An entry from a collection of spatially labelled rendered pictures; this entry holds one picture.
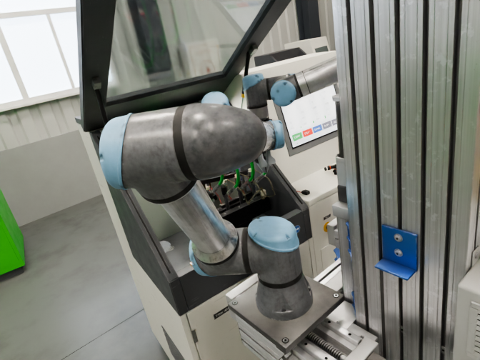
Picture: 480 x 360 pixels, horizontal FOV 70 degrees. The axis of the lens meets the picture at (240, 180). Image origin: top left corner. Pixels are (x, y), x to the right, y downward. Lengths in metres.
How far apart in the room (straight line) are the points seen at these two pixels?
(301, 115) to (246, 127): 1.35
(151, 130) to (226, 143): 0.11
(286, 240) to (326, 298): 0.23
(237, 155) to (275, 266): 0.40
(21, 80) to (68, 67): 0.61
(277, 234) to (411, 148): 0.34
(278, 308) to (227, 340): 0.71
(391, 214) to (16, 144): 4.87
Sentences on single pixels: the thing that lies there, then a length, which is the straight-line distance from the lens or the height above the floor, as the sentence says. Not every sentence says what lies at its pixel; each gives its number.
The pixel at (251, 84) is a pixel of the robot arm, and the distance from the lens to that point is 1.19.
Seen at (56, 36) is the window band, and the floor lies 2.21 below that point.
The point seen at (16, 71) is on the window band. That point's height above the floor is 1.88.
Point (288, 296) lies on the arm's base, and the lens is 0.89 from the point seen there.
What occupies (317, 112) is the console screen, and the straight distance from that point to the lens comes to 1.93.
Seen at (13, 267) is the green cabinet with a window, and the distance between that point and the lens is 4.06.
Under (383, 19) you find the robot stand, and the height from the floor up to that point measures 1.68.
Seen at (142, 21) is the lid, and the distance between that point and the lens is 1.14.
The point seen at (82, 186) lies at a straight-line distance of 5.44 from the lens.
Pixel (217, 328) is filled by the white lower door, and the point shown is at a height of 0.64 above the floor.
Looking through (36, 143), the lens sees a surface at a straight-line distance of 5.24.
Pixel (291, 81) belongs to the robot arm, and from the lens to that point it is 1.07.
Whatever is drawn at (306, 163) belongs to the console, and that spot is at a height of 1.04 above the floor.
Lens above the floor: 1.68
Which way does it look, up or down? 21 degrees down
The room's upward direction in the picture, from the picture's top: 11 degrees counter-clockwise
